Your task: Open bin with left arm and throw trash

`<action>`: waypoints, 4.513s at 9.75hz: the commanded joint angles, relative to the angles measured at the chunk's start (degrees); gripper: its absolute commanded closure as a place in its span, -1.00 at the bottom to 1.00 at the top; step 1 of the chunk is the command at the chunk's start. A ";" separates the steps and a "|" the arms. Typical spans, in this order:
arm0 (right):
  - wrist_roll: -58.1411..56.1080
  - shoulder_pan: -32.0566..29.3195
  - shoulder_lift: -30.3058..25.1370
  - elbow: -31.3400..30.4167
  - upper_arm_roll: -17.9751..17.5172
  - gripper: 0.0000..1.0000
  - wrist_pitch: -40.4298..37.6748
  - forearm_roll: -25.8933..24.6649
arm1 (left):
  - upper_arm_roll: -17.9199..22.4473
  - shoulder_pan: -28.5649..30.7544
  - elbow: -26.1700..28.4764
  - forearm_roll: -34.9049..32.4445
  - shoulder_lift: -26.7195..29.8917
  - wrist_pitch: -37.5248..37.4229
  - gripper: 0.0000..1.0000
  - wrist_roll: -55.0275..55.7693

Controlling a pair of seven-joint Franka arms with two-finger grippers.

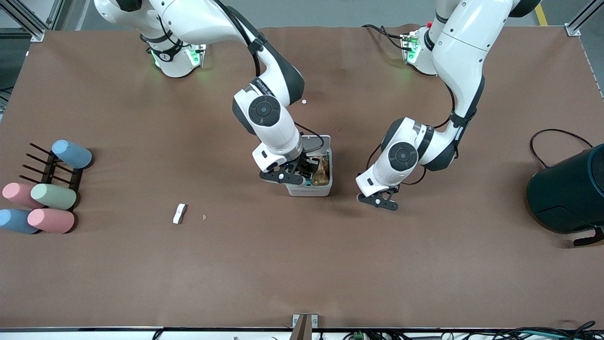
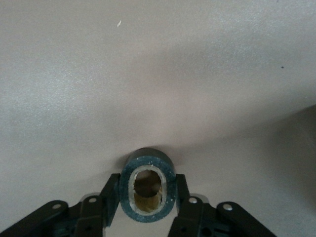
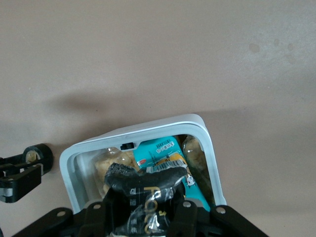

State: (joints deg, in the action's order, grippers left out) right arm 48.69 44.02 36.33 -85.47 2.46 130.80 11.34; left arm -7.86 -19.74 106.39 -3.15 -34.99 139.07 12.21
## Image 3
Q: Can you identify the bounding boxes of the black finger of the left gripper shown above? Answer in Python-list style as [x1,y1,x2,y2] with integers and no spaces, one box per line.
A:
[0,154,28,171]
[0,164,42,204]

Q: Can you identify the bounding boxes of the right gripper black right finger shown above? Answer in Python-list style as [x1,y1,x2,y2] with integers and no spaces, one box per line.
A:
[169,189,270,237]

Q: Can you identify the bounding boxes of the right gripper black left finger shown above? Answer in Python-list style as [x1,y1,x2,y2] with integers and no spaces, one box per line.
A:
[11,189,131,237]

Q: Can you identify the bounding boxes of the black tape roll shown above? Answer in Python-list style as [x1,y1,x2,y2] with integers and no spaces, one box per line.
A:
[23,143,54,176]

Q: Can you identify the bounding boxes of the black snack wrapper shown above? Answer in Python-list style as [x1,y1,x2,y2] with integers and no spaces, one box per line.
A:
[103,162,189,237]

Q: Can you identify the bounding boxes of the white square trash bin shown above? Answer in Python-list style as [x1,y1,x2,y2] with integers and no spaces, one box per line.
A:
[59,113,227,216]

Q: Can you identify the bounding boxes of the clear green-brown food pack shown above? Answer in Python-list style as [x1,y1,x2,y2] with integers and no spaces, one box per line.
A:
[182,134,216,206]

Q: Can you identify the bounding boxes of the clear bag of yellow snacks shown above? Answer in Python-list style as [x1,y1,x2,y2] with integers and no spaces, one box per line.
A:
[93,147,139,198]

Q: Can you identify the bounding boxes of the teal printed snack wrapper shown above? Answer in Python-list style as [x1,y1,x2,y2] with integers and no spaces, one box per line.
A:
[133,136,212,213]

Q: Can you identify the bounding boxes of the brown paper table cover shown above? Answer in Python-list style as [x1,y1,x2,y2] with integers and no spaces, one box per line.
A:
[0,0,316,237]

